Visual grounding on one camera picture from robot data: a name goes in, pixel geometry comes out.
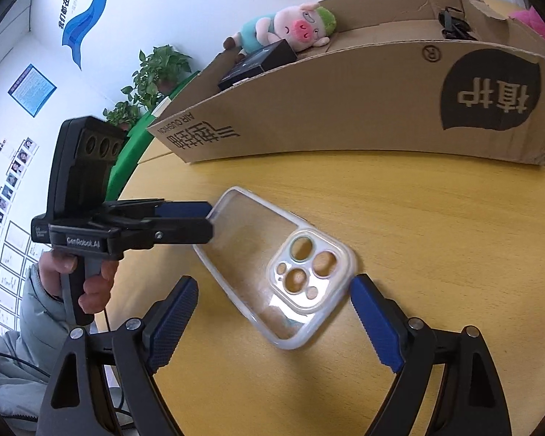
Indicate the small potted green plant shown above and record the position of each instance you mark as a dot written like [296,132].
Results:
[122,113]

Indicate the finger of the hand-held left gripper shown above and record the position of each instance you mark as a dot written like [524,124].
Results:
[181,232]
[181,209]

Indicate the black rectangular box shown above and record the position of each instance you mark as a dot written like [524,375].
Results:
[263,61]

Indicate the pink plush toy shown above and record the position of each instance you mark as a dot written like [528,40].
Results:
[542,25]

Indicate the wall photo chart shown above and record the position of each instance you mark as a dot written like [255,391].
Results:
[0,204]

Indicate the brown cardboard box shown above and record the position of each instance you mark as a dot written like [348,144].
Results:
[345,113]

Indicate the person's left hand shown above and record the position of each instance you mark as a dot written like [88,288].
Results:
[50,277]

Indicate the clear phone case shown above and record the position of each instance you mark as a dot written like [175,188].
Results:
[254,272]

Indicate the pig plush toy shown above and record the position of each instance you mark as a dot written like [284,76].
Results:
[295,25]

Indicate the green covered table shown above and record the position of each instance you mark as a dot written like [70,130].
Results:
[127,163]

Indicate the blue wall poster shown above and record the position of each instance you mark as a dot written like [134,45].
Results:
[31,90]

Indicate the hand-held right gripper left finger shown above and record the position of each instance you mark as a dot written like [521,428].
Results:
[172,322]

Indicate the large potted green plant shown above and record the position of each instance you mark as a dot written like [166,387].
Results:
[161,70]

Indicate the blue wave wall decal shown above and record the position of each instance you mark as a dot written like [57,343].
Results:
[88,18]

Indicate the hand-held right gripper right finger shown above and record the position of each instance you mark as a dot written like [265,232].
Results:
[374,322]

